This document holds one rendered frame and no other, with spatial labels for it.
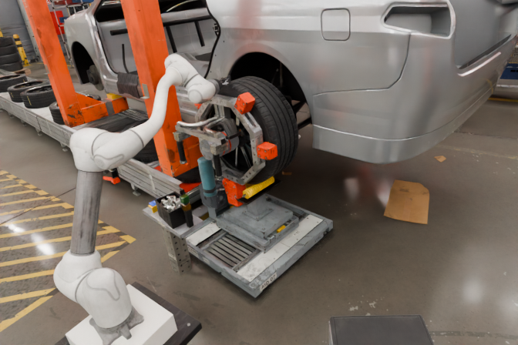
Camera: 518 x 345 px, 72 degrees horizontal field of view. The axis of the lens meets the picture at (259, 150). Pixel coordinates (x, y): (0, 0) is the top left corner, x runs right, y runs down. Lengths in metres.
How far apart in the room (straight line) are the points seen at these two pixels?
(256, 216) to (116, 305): 1.19
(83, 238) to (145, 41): 1.19
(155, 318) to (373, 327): 0.94
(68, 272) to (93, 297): 0.20
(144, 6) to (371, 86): 1.37
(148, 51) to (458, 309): 2.28
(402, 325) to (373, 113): 0.98
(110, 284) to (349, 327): 1.00
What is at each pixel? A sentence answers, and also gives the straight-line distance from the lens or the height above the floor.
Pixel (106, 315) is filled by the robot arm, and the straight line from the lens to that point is 1.70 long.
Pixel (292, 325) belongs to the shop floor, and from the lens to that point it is 2.16.
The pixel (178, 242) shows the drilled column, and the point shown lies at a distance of 2.41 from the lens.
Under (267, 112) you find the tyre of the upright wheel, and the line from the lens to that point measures 1.99.
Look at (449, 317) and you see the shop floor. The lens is 2.31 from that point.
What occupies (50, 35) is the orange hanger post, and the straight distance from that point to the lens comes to 4.15.
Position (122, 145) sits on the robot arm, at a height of 1.16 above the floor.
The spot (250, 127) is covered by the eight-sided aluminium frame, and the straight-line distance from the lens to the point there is 1.95.
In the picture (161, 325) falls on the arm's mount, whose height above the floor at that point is 0.40.
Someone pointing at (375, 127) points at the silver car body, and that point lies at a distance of 1.95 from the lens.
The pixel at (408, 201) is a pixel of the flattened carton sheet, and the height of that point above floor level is 0.01.
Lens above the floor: 1.68
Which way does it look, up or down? 25 degrees down
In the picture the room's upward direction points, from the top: 6 degrees counter-clockwise
